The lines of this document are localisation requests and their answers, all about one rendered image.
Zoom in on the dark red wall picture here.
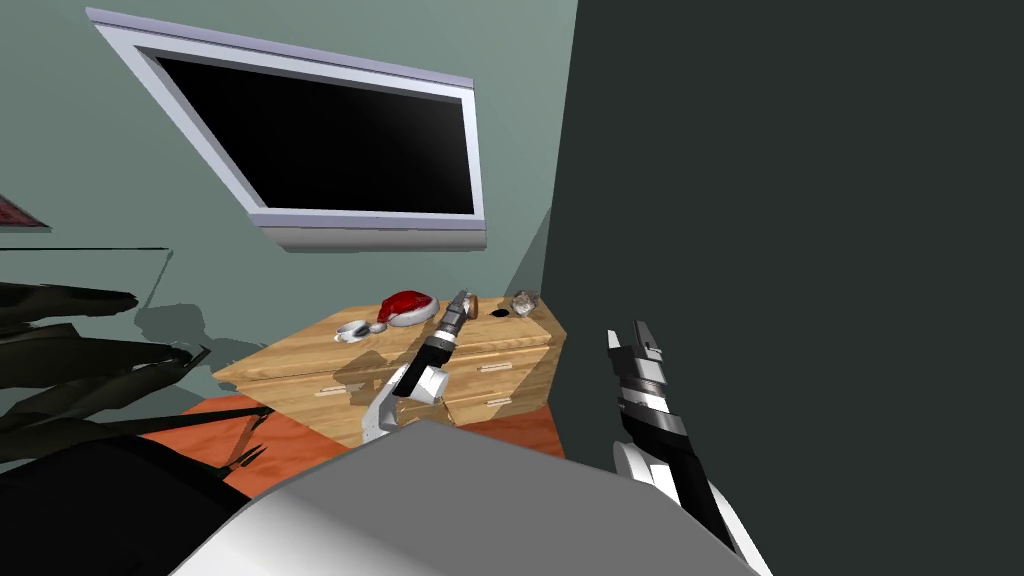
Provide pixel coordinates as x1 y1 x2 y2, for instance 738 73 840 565
0 194 54 234

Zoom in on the white framed window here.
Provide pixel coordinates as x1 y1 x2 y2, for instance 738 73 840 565
85 7 489 254

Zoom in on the light wooden dresser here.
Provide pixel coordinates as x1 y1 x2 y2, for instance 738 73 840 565
211 295 569 450

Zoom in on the red and white santa hat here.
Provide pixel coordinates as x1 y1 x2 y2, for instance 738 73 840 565
366 289 442 336

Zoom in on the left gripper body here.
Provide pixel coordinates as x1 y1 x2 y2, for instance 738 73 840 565
442 289 474 328

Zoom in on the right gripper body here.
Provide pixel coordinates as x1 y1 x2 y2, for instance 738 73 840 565
610 345 669 392

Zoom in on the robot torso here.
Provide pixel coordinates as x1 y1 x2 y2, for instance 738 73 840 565
166 419 763 576

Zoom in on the dark leafy plant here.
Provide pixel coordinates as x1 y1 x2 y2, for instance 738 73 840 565
0 279 275 481

